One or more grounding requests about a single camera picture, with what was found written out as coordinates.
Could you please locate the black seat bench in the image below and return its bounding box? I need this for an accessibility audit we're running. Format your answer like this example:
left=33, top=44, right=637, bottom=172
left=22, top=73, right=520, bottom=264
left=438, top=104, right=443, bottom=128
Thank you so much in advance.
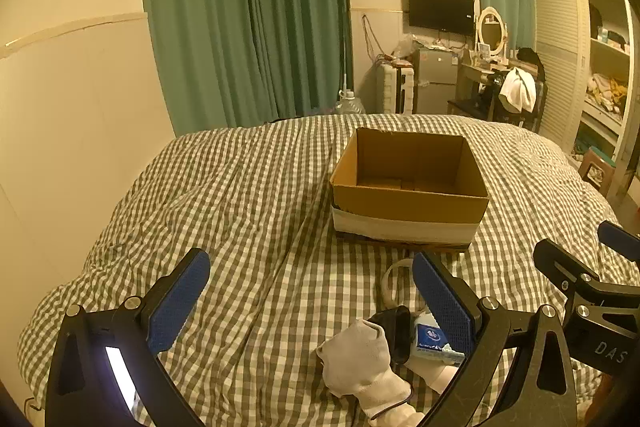
left=447, top=99, right=494, bottom=122

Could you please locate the dark chair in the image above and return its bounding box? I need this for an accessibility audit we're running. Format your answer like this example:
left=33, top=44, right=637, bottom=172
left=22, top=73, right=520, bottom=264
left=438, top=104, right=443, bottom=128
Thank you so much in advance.
left=487, top=81, right=549, bottom=132

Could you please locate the black wall television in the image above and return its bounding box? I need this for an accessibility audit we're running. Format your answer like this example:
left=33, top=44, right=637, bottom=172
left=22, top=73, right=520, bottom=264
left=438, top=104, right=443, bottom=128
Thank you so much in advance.
left=407, top=0, right=475, bottom=34

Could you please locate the clear water bottle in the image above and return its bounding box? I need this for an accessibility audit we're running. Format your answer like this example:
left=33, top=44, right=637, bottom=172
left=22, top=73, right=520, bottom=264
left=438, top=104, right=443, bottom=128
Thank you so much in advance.
left=336, top=89, right=366, bottom=114

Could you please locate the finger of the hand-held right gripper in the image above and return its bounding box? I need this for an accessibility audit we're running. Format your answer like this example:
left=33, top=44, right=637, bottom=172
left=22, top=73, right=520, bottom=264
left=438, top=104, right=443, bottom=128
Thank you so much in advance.
left=533, top=239, right=601, bottom=294
left=598, top=220, right=640, bottom=264

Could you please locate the grey small fridge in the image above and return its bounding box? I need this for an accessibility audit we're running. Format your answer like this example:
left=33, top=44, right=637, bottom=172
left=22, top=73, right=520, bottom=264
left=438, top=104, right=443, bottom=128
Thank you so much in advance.
left=412, top=48, right=460, bottom=115

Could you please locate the small wooden stool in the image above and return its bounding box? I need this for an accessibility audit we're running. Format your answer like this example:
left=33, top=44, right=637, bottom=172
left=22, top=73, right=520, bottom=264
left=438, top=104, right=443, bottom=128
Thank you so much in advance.
left=579, top=148, right=617, bottom=196

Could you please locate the checked blanket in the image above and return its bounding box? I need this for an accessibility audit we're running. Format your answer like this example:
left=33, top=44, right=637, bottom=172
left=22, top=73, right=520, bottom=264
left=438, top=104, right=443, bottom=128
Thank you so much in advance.
left=17, top=113, right=632, bottom=427

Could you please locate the white garment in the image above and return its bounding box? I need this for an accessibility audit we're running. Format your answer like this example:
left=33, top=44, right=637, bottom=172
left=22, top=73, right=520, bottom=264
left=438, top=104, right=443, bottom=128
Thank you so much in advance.
left=498, top=68, right=537, bottom=113

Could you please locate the oval white mirror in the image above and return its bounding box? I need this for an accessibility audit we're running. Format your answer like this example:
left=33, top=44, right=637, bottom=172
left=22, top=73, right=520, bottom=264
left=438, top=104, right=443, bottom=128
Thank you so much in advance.
left=476, top=7, right=509, bottom=58

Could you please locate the black bag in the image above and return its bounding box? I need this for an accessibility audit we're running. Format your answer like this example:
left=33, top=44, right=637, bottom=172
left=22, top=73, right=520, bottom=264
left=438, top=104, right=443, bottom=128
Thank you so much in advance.
left=517, top=47, right=546, bottom=82

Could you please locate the wide green curtain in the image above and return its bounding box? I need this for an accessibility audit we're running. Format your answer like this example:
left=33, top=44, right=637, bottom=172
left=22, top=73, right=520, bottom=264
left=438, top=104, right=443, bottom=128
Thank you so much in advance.
left=141, top=0, right=354, bottom=136

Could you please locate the white wardrobe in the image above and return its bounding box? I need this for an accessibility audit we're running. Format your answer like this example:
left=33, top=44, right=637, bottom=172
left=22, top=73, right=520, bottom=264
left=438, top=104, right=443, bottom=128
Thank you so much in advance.
left=531, top=0, right=637, bottom=204

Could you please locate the cardboard box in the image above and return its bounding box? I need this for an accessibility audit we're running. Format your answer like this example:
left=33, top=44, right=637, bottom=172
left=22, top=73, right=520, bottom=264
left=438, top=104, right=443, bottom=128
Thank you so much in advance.
left=329, top=127, right=491, bottom=253

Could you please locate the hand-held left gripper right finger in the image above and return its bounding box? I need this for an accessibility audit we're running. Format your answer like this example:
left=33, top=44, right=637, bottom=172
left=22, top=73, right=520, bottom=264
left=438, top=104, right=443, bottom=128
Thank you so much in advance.
left=411, top=249, right=579, bottom=427

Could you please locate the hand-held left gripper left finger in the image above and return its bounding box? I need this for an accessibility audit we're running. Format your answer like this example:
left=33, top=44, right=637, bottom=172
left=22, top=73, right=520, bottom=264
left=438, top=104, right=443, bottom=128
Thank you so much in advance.
left=45, top=248, right=211, bottom=427

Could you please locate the white suitcase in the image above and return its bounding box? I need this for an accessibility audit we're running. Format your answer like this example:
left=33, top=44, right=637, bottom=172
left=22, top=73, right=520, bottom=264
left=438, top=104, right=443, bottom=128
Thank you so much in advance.
left=376, top=64, right=416, bottom=114

